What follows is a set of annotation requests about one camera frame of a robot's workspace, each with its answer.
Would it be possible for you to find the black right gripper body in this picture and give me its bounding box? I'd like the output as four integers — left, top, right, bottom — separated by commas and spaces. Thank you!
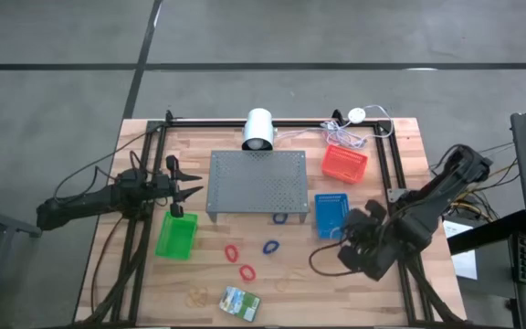
357, 198, 404, 282

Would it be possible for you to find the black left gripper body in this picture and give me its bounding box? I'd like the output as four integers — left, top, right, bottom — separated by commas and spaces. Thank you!
152, 154, 186, 219

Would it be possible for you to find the grey perforated metal riser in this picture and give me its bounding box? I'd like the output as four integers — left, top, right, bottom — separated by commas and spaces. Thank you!
205, 149, 311, 225

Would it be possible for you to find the large yellow rubber band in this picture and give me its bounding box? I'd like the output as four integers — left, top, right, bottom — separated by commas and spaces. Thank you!
274, 269, 309, 293

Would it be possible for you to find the large green crayon box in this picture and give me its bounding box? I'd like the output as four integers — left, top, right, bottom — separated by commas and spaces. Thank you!
218, 285, 263, 324

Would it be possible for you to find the blue plastic basket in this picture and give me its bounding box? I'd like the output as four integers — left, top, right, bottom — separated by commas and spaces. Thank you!
313, 192, 352, 241

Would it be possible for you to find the green plastic basket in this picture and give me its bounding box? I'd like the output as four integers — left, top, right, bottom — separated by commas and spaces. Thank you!
154, 210, 199, 261

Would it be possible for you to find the orange plastic basket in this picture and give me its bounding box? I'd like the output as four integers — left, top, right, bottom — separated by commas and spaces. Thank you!
321, 143, 370, 186

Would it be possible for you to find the white paper sheet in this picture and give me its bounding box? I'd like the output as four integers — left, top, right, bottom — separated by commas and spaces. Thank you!
442, 219, 479, 281

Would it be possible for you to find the white round puck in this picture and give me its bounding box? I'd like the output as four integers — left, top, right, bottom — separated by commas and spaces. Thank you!
347, 106, 367, 124

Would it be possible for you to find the black flat bar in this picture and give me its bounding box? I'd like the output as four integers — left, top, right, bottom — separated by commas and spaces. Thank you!
447, 208, 526, 257

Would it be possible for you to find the white lamp cable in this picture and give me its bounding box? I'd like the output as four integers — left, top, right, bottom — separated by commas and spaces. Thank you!
273, 104, 395, 151

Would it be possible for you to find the white cylindrical camera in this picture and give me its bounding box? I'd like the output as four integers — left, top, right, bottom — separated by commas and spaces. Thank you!
241, 107, 278, 153

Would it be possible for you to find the black aluminium frame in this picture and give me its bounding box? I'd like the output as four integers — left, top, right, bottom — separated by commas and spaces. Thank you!
76, 109, 469, 328

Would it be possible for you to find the brown cable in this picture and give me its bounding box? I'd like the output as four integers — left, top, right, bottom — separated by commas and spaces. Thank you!
89, 214, 126, 317

